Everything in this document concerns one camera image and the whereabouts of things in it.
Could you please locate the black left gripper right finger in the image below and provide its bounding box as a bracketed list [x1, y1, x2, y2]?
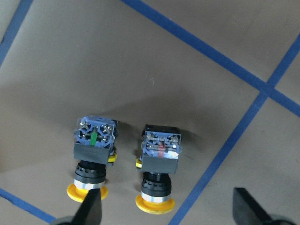
[232, 187, 293, 225]

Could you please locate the yellow push button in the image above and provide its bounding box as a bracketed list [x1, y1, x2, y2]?
[135, 124, 182, 215]
[67, 115, 118, 203]

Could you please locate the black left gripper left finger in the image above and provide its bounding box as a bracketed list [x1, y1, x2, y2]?
[72, 189, 102, 225]

